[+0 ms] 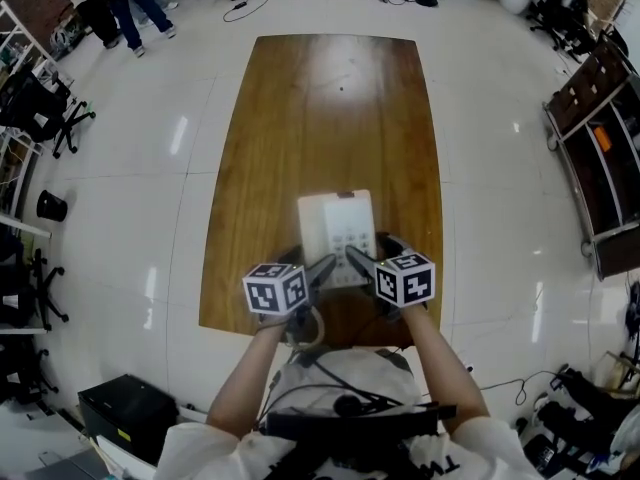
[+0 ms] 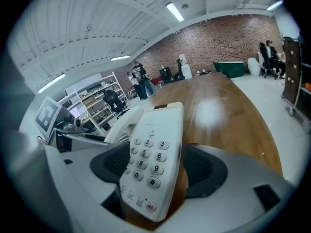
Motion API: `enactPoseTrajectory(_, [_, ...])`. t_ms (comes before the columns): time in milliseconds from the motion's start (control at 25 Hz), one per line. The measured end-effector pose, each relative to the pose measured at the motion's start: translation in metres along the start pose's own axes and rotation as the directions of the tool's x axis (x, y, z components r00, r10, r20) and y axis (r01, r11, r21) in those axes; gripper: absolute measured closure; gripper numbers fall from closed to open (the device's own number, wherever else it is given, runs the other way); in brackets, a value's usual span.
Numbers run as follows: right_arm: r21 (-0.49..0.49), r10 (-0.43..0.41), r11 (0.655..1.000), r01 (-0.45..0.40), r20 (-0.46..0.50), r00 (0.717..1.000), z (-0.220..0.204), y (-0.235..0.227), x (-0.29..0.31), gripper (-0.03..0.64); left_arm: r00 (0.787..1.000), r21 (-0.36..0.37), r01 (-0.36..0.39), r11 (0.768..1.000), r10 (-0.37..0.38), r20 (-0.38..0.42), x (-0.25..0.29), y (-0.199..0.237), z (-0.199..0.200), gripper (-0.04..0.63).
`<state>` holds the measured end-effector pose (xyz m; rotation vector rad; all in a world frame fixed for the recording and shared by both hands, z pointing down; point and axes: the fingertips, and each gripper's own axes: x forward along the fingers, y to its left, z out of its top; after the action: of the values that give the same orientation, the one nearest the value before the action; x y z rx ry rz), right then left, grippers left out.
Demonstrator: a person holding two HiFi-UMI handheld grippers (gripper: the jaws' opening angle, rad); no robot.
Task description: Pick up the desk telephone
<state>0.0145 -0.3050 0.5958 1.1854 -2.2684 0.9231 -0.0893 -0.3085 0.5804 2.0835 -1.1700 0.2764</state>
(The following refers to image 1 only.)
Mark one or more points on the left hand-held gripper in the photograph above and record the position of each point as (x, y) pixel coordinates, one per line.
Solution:
(272, 288)

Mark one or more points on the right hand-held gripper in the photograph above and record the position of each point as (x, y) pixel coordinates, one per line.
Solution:
(407, 280)

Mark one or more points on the white telephone base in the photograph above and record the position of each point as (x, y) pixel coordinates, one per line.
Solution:
(350, 218)

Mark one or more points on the person's left forearm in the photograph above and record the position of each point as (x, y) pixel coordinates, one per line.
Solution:
(245, 383)

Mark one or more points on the person's right forearm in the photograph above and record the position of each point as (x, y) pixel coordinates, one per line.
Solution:
(445, 373)

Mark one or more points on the black chest rig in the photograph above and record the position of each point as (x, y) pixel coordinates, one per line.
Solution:
(350, 420)

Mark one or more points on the person's white shirt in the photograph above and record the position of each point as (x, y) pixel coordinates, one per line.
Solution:
(200, 455)

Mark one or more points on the black box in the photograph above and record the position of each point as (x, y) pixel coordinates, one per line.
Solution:
(130, 415)

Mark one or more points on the wooden shelf cart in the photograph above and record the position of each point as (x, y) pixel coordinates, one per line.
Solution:
(600, 158)

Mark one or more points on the black backpack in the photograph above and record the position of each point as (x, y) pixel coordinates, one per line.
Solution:
(585, 408)

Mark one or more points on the black waste bin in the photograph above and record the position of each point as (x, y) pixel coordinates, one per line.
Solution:
(51, 206)

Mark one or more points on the black mesh office chair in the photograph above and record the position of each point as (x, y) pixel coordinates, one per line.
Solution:
(30, 113)

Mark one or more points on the white metal shelf rack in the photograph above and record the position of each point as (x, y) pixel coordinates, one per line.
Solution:
(20, 68)

